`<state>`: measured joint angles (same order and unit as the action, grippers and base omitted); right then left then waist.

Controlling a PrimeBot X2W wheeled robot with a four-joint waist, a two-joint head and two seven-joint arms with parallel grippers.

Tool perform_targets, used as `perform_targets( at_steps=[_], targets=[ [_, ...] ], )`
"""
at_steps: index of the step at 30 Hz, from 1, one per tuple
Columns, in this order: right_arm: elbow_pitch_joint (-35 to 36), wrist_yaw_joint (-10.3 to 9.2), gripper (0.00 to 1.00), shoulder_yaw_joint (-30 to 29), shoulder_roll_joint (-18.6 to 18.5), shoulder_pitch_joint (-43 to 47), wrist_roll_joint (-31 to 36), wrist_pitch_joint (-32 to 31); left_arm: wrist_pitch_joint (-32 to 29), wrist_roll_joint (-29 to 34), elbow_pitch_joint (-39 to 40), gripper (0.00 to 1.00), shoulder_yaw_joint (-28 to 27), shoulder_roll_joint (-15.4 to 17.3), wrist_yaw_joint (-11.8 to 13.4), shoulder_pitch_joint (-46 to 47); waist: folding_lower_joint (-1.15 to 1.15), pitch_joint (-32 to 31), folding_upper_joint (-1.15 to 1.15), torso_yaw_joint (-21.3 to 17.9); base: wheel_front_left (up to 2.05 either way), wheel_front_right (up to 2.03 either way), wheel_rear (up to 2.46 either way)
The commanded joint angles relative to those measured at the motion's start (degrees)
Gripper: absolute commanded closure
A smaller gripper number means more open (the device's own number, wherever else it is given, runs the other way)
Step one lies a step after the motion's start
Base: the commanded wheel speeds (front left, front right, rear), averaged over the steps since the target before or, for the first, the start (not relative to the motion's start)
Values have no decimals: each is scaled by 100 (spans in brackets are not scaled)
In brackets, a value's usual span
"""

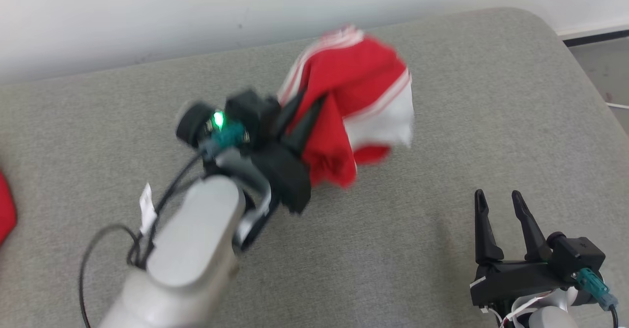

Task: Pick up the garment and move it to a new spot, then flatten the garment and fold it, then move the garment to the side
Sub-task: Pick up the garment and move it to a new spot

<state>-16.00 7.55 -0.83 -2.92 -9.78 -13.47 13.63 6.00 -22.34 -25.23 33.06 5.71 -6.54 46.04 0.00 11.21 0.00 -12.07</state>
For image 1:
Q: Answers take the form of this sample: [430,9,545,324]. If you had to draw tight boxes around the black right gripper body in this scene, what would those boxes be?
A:
[469,260,572,309]

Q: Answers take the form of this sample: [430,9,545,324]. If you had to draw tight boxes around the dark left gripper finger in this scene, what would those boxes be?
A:
[274,88,310,140]
[283,97,326,155]

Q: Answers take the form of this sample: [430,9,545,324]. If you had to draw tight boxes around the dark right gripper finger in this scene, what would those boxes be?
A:
[474,189,505,265]
[511,190,554,263]

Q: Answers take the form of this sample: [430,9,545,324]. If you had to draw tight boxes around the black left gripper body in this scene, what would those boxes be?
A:
[252,140,313,216]

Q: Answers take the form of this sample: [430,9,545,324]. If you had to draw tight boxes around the red white basketball jersey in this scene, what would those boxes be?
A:
[278,25,414,189]

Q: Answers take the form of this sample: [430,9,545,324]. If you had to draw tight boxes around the red shorts with white trim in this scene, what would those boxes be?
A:
[0,170,18,246]

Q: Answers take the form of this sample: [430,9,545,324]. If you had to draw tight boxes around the teal left cable connector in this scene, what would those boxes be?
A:
[199,121,247,162]

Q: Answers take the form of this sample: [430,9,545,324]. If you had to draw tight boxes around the teal cable connector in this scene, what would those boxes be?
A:
[576,268,619,311]
[199,121,247,162]

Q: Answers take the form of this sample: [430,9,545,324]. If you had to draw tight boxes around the teal right cable connector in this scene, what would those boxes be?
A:
[576,268,619,311]

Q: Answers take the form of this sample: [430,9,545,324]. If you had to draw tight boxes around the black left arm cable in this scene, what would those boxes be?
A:
[79,152,203,328]

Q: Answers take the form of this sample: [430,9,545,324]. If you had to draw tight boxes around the white left cable tag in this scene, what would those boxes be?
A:
[139,183,158,236]

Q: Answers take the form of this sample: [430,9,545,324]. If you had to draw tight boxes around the black white wall baseboard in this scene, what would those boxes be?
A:
[557,23,629,47]

